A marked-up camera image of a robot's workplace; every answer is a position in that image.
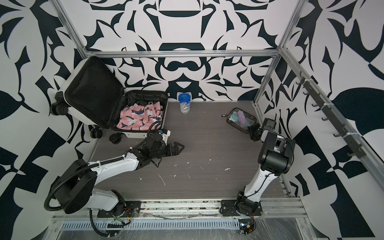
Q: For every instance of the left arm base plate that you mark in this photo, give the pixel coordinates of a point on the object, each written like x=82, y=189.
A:
x=127, y=210

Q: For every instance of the clear bottle blue cap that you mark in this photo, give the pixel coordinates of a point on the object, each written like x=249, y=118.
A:
x=184, y=101

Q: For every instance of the pink patterned shorts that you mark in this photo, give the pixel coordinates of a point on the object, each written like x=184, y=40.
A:
x=140, y=118

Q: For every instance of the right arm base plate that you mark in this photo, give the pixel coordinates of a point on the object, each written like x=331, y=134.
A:
x=230, y=208

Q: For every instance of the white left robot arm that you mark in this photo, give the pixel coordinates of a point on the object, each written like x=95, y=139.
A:
x=76, y=188

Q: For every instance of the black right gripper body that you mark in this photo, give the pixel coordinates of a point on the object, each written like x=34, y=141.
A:
x=255, y=129

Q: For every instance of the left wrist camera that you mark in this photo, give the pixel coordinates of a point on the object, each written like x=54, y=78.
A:
x=165, y=134

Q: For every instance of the white suitcase black lining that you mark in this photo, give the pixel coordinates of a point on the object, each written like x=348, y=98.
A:
x=93, y=95

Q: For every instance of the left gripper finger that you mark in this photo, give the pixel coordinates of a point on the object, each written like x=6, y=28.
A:
x=175, y=146
x=172, y=153

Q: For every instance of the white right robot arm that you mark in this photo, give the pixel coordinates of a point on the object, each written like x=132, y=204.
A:
x=276, y=157

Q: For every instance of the clear toiletry pouch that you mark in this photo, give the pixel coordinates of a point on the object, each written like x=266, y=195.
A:
x=240, y=120

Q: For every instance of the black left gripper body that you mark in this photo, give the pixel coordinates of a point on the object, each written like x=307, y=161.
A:
x=160, y=153

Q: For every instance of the small green circuit board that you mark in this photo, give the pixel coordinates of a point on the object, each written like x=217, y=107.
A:
x=246, y=226

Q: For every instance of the black wall hook rack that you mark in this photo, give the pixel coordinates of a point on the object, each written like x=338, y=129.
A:
x=323, y=103

